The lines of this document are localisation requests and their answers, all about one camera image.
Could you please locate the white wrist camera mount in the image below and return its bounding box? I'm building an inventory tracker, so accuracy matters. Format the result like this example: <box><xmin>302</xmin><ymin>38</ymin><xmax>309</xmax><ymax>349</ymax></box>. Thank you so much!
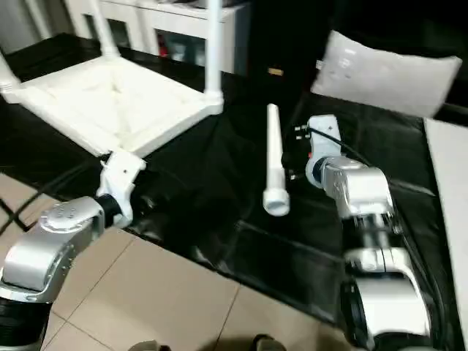
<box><xmin>304</xmin><ymin>114</ymin><xmax>347</xmax><ymax>188</ymax></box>
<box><xmin>96</xmin><ymin>149</ymin><xmax>147</xmax><ymax>228</ymax></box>

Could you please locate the black table frame leg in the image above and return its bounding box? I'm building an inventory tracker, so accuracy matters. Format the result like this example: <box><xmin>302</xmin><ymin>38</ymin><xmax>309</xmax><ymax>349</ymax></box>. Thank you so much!
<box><xmin>0</xmin><ymin>197</ymin><xmax>29</xmax><ymax>232</ymax></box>

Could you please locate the black work mat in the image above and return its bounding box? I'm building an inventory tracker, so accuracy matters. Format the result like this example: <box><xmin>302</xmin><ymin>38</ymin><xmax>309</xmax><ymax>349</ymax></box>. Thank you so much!
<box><xmin>0</xmin><ymin>31</ymin><xmax>460</xmax><ymax>351</ymax></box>

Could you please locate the white plastic table leg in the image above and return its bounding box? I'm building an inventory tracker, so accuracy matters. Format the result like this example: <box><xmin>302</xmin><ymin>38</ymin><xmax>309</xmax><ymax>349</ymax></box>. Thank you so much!
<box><xmin>86</xmin><ymin>0</ymin><xmax>122</xmax><ymax>62</ymax></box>
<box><xmin>261</xmin><ymin>102</ymin><xmax>293</xmax><ymax>218</ymax></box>
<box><xmin>202</xmin><ymin>0</ymin><xmax>225</xmax><ymax>106</ymax></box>
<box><xmin>0</xmin><ymin>47</ymin><xmax>22</xmax><ymax>97</ymax></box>

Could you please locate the white cabinet with glass doors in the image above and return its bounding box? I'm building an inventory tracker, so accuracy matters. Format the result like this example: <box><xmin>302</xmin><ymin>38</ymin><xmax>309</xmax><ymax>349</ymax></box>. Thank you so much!
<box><xmin>65</xmin><ymin>0</ymin><xmax>254</xmax><ymax>77</ymax></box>

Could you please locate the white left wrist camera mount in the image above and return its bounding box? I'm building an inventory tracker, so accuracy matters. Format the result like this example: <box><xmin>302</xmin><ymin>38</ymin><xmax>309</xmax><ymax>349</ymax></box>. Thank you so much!
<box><xmin>96</xmin><ymin>149</ymin><xmax>147</xmax><ymax>228</ymax></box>

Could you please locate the black sofa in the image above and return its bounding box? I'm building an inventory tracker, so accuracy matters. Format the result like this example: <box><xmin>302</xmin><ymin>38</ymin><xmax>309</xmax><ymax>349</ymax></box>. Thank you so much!
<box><xmin>248</xmin><ymin>0</ymin><xmax>468</xmax><ymax>113</ymax></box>

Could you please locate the white flat board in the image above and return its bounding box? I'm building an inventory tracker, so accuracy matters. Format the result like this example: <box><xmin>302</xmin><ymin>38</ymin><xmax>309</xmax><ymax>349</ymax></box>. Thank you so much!
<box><xmin>423</xmin><ymin>117</ymin><xmax>468</xmax><ymax>351</ymax></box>

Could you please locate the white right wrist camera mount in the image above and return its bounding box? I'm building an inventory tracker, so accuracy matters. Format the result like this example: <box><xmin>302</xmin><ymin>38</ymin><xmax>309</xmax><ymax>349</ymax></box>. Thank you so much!
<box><xmin>304</xmin><ymin>114</ymin><xmax>347</xmax><ymax>188</ymax></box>

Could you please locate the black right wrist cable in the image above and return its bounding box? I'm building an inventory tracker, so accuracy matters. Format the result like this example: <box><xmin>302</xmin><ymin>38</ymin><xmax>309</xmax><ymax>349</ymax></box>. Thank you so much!
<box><xmin>310</xmin><ymin>127</ymin><xmax>453</xmax><ymax>351</ymax></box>

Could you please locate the white plastic table top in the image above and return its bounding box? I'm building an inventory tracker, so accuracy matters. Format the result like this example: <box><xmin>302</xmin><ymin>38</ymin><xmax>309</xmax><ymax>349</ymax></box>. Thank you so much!
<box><xmin>0</xmin><ymin>58</ymin><xmax>225</xmax><ymax>159</ymax></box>

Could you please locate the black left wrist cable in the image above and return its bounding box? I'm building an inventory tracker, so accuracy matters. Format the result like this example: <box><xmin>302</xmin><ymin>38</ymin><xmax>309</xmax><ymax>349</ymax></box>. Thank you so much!
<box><xmin>14</xmin><ymin>160</ymin><xmax>110</xmax><ymax>222</ymax></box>

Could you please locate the light grey pillow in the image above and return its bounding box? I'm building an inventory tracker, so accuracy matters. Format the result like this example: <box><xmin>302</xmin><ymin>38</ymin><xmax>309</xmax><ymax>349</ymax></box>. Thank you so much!
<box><xmin>309</xmin><ymin>29</ymin><xmax>464</xmax><ymax>119</ymax></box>

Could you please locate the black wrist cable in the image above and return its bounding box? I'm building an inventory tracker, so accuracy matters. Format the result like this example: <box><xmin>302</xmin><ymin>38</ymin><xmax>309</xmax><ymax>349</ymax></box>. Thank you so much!
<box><xmin>14</xmin><ymin>160</ymin><xmax>110</xmax><ymax>222</ymax></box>
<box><xmin>310</xmin><ymin>127</ymin><xmax>453</xmax><ymax>351</ymax></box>

